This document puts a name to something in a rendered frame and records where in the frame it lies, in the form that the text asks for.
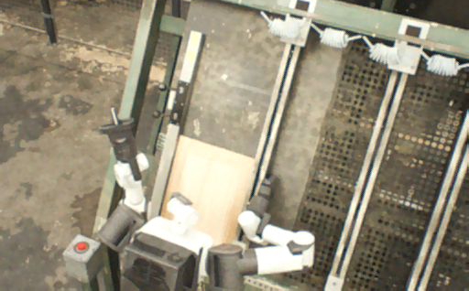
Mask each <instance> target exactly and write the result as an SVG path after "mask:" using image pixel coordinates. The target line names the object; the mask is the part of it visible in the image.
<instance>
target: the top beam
mask: <svg viewBox="0 0 469 291"><path fill-rule="evenodd" d="M214 1H220V2H223V3H227V4H233V5H238V6H241V7H246V8H249V9H253V10H259V11H262V12H265V13H268V14H274V15H277V16H282V17H287V14H286V13H283V12H280V11H278V10H271V9H268V8H265V7H259V6H256V5H252V1H253V0H214ZM257 1H264V2H267V3H270V4H276V5H282V6H285V7H289V4H290V1H291V0H257ZM313 14H318V15H322V16H330V17H333V18H336V19H340V20H345V21H348V22H351V23H355V24H361V25H364V26H368V27H375V28H379V29H382V30H387V31H391V32H394V33H398V31H399V29H400V24H401V21H402V19H403V18H404V19H407V20H414V21H417V22H421V23H427V24H430V27H429V30H428V33H427V37H426V39H427V40H430V41H433V42H437V43H443V44H446V45H449V46H455V47H458V48H461V49H469V31H468V30H465V29H459V28H456V27H447V26H444V25H441V24H437V23H431V22H427V21H424V20H418V19H415V18H411V17H408V16H400V15H396V14H389V13H387V12H384V11H380V10H374V9H371V8H367V7H364V6H363V7H361V6H358V5H352V4H346V3H343V2H339V1H336V0H317V3H316V5H315V10H314V13H313ZM311 23H312V24H315V25H318V26H322V27H329V28H332V29H335V30H342V31H344V32H347V33H354V34H356V35H360V36H363V37H369V38H373V39H380V40H384V41H386V42H389V43H396V39H394V38H388V37H382V36H379V35H377V34H374V33H367V32H364V31H361V30H354V29H351V28H349V27H341V26H337V25H335V24H328V23H325V22H322V21H319V20H313V19H312V20H311ZM422 50H425V51H428V52H430V53H437V54H440V55H443V56H449V57H452V58H455V59H463V60H467V61H469V56H464V55H460V54H457V53H451V52H448V51H445V50H442V49H436V48H431V47H427V46H425V47H424V46H423V49H422Z"/></svg>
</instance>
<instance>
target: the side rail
mask: <svg viewBox="0 0 469 291"><path fill-rule="evenodd" d="M166 3H167V0H144V3H143V6H142V9H141V13H140V19H139V23H138V26H137V33H136V38H135V42H134V48H133V52H132V55H131V61H130V65H129V68H128V72H127V78H126V82H125V90H124V94H123V97H122V101H121V107H120V111H119V114H118V119H125V118H128V117H129V118H132V119H134V127H133V128H131V130H132V132H133V137H134V140H135V139H136V133H137V127H138V124H139V120H140V117H141V111H142V108H143V104H144V98H145V95H146V92H147V83H148V80H149V76H150V70H151V66H152V63H153V59H154V54H155V50H156V47H157V41H158V35H159V32H160V31H159V30H158V28H159V25H160V19H161V16H162V15H163V14H164V10H165V7H166ZM117 162H118V161H117V160H116V158H115V152H114V150H113V148H112V147H111V153H110V156H109V159H108V166H107V169H106V172H105V176H104V185H103V188H102V192H101V198H100V201H99V205H98V211H97V215H98V216H99V217H104V218H105V219H108V218H109V217H111V214H113V213H114V211H115V210H116V208H117V205H118V204H119V203H120V201H121V198H122V196H123V193H124V189H125V188H122V187H121V186H120V184H118V182H117V179H116V177H115V165H117V164H118V163H117Z"/></svg>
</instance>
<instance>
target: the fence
mask: <svg viewBox="0 0 469 291"><path fill-rule="evenodd" d="M193 34H197V35H200V36H199V39H198V43H197V47H194V46H193V45H191V39H192V36H193ZM204 35H205V34H201V33H198V32H195V31H191V34H190V41H189V44H188V47H187V53H186V57H185V60H184V62H183V69H182V72H181V75H180V80H181V81H186V82H189V83H190V86H189V89H188V92H187V98H186V101H185V103H184V106H183V113H182V116H181V119H180V126H176V125H173V124H169V129H168V131H167V138H166V141H165V144H164V149H163V153H162V156H161V159H160V165H159V168H158V176H157V180H156V183H155V186H154V191H153V195H152V198H151V201H150V203H151V204H152V211H151V216H150V220H149V221H151V220H152V219H154V218H156V217H160V213H161V210H162V207H163V204H164V198H165V195H166V192H167V185H168V183H169V178H170V171H171V169H172V165H173V162H174V156H175V154H176V151H177V144H178V142H179V138H180V132H181V129H182V126H183V121H184V117H185V114H186V112H187V105H188V102H189V99H190V93H191V88H192V85H193V80H194V76H195V73H196V70H197V64H198V61H199V58H200V53H201V49H202V43H203V38H204ZM189 50H196V51H195V54H194V57H193V62H190V61H188V60H187V57H188V53H189Z"/></svg>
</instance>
